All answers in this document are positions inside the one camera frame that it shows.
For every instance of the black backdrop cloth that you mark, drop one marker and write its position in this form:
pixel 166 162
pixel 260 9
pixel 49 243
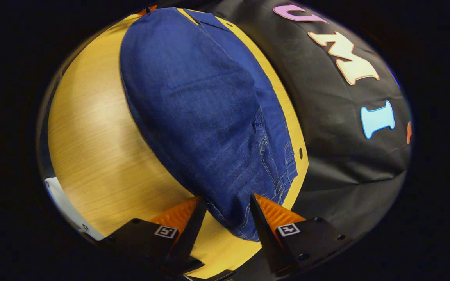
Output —
pixel 326 136

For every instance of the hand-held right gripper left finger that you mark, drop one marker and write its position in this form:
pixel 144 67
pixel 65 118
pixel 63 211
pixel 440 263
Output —
pixel 186 242

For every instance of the blue denim jeans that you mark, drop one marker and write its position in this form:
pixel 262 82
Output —
pixel 201 117

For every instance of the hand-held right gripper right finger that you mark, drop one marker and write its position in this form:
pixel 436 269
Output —
pixel 266 234

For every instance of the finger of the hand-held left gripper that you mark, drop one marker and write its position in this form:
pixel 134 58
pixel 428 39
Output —
pixel 149 9

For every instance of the white table frame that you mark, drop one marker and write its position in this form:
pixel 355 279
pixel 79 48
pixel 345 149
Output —
pixel 63 203

